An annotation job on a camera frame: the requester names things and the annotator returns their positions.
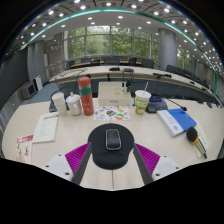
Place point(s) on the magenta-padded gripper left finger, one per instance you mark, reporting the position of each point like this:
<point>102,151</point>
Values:
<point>60,165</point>

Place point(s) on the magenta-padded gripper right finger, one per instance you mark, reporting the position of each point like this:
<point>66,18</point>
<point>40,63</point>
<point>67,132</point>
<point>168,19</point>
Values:
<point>163,165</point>

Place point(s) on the black computer mouse silver edge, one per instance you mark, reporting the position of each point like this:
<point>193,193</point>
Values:
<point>113,139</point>

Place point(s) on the black mouse pad wrist rest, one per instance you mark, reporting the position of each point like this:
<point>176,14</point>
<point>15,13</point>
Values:
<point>98,146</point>

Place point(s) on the white printed booklet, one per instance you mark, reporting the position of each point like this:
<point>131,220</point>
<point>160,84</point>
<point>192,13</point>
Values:
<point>46,127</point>

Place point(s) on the black handheld microphone yellow band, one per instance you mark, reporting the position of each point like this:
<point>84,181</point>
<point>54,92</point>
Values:
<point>192,134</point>

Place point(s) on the blue white book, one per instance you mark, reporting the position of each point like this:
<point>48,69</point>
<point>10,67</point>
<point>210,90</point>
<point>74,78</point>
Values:
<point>176,121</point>

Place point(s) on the black gooseneck desk microphone unit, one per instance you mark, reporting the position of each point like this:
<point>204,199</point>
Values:
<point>156,105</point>
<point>52,106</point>

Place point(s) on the stack of white paper cups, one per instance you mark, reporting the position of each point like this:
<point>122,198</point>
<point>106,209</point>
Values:
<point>60,105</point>

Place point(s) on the white lidded mug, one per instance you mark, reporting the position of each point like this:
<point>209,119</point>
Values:
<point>74,106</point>

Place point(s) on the green white paper cup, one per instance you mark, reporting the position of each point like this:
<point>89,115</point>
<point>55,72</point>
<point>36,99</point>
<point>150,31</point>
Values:
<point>142,103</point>

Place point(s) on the red bottle green band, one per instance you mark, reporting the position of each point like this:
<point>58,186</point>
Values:
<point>86,98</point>

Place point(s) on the colourful sticker sheet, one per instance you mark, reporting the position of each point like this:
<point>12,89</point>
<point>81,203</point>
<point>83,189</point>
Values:
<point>111,113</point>

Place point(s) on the cream desk organizer box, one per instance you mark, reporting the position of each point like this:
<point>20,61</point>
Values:
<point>113,96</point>

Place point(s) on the long beige conference table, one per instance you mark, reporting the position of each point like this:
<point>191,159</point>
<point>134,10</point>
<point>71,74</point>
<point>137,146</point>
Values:
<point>100,71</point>

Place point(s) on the group of dark office chairs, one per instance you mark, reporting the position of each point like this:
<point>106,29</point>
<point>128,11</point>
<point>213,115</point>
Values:
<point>146,63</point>

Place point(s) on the group of ceiling lights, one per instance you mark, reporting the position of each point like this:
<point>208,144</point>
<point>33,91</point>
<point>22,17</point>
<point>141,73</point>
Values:
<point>110,10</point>

